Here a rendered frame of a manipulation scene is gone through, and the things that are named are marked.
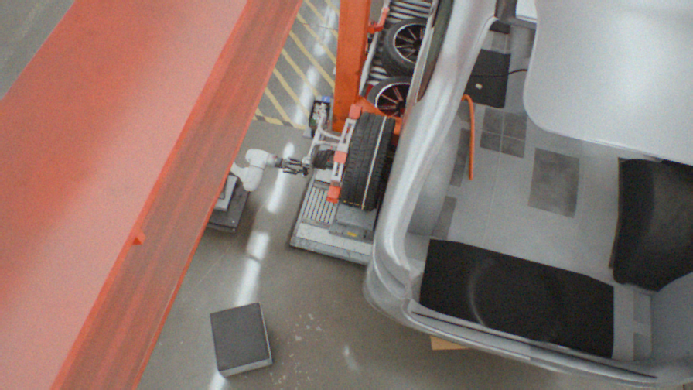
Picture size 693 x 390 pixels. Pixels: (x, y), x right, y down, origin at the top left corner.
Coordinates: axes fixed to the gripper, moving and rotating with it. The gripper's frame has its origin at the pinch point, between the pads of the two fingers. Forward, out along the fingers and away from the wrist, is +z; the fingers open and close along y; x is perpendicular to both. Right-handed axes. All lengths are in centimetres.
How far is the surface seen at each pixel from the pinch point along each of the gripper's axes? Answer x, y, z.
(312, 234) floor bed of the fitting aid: -75, 14, 10
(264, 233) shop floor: -83, 20, -28
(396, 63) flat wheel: -34, -145, 40
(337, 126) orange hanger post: -23, -57, 9
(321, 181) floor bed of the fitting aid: -82, -39, 3
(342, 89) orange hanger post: 21, -58, 10
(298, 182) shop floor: -83, -33, -16
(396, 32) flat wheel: -33, -180, 33
